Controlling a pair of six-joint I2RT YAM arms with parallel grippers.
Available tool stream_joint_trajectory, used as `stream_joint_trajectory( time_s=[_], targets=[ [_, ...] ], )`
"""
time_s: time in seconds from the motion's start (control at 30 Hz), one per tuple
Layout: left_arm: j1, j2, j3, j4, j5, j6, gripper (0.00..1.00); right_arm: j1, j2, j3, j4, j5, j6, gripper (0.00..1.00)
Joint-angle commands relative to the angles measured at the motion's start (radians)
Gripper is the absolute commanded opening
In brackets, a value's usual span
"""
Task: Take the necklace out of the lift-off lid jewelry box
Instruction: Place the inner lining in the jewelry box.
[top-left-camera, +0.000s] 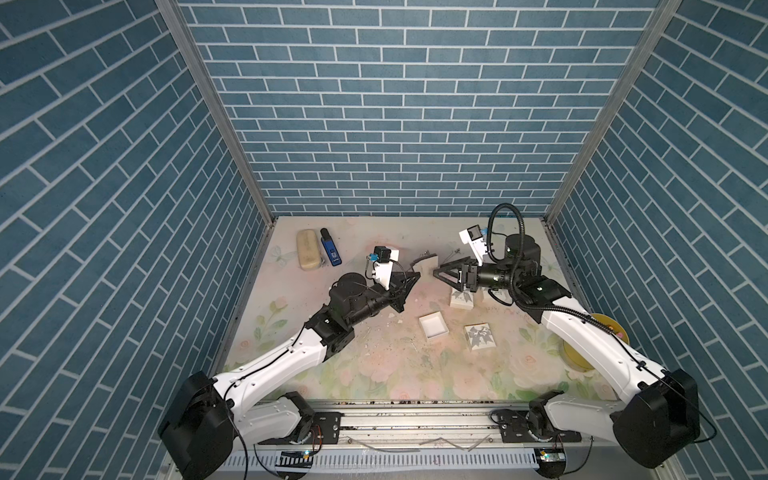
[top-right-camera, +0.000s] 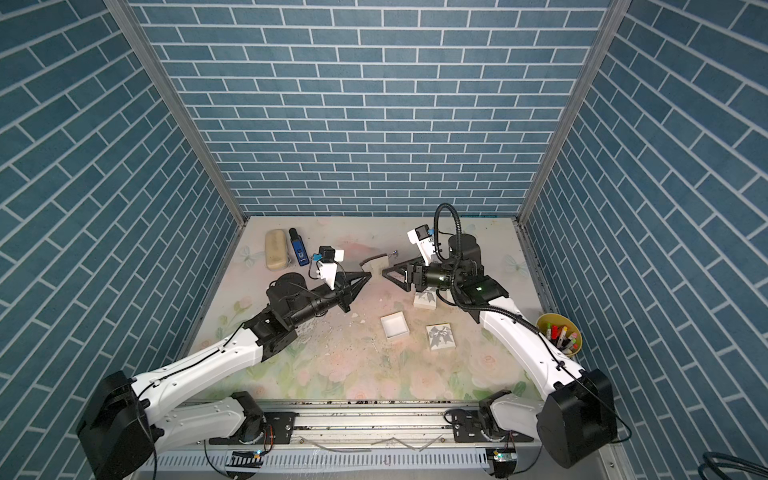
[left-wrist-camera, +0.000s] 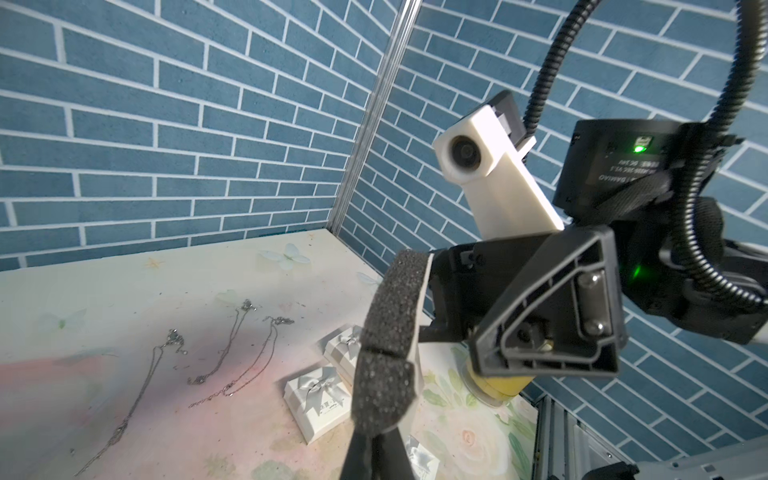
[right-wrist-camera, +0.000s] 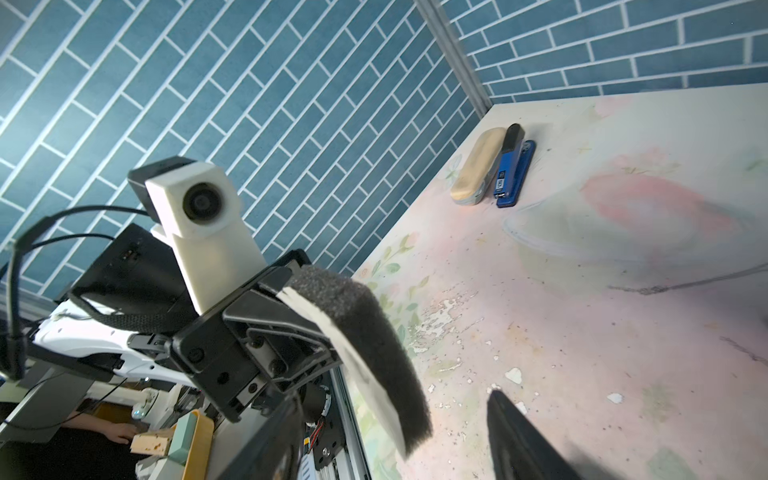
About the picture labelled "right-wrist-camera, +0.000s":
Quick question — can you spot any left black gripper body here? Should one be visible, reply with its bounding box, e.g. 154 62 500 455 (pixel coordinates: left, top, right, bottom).
170 249 341 423

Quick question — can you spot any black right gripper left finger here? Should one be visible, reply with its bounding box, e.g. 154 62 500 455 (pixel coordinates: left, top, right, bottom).
219 396 304 480

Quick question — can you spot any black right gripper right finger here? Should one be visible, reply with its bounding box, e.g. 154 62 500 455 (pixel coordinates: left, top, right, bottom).
487 390 579 480

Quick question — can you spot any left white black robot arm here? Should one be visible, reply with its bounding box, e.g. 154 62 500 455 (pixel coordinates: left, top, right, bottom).
1 205 342 422

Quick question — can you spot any person's hand outside cell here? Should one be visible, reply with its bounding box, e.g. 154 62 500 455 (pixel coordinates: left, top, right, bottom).
99 422 139 445

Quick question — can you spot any beige zippered pencil case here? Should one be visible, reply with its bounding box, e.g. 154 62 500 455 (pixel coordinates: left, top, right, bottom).
450 127 506 205

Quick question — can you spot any aluminium corner post left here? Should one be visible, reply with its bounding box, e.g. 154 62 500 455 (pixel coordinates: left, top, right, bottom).
414 0 493 119

